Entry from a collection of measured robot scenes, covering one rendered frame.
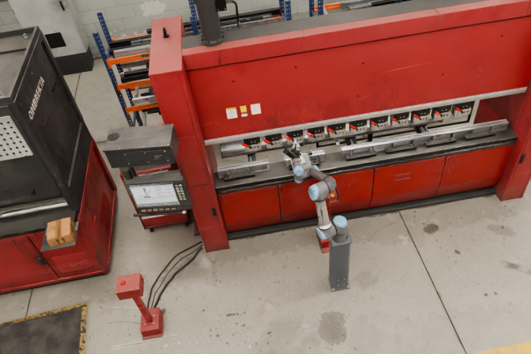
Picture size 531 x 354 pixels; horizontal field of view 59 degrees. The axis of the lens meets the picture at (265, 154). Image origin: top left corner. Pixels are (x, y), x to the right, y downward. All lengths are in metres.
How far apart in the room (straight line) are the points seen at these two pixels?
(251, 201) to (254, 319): 1.12
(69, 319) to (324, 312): 2.49
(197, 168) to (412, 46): 2.09
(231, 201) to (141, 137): 1.45
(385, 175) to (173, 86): 2.35
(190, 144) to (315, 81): 1.17
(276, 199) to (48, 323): 2.54
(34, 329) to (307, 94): 3.47
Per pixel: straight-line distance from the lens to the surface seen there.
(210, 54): 3.70
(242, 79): 3.86
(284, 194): 4.72
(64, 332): 5.20
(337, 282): 4.67
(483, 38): 4.37
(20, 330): 5.43
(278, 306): 4.73
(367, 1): 6.08
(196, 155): 4.07
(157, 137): 3.55
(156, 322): 4.76
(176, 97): 3.68
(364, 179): 4.82
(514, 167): 5.38
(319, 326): 4.63
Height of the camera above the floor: 4.19
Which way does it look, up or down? 44 degrees down
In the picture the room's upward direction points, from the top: 8 degrees counter-clockwise
